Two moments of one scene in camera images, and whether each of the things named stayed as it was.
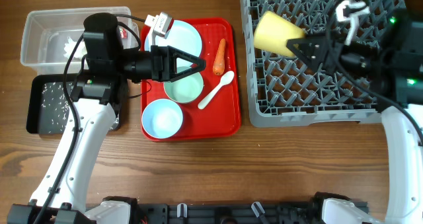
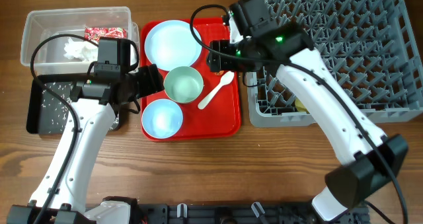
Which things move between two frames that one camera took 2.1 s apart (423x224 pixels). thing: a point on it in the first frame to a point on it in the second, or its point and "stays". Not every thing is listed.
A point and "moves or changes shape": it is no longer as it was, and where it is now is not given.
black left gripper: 160,62 to 153,80
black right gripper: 327,52 to 215,56
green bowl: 185,90 stays
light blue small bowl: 162,118 stays
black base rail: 230,213 stays
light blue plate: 182,36 stays
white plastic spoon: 225,79 stays
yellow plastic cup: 271,32 moves or changes shape
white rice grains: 55,107 stays
